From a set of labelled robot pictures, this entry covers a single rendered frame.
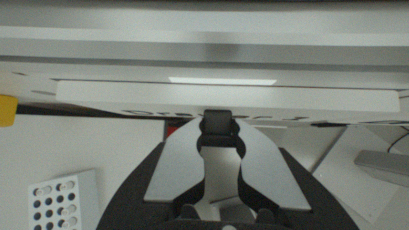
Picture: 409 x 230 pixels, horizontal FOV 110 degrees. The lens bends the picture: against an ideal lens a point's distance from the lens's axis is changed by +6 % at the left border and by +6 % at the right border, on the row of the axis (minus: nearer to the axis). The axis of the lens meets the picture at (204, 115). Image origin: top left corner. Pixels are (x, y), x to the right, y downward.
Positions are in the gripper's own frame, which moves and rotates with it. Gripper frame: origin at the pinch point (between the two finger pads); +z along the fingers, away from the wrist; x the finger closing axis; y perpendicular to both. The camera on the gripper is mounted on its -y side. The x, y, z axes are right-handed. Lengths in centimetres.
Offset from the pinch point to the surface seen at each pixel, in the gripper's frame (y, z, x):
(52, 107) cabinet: 10.2, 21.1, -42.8
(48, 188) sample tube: 15.8, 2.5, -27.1
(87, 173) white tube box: 15.7, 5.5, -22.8
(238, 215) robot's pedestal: 86, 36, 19
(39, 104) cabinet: 8.5, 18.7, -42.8
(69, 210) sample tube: 17.8, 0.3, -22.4
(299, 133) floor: 52, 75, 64
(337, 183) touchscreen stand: 76, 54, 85
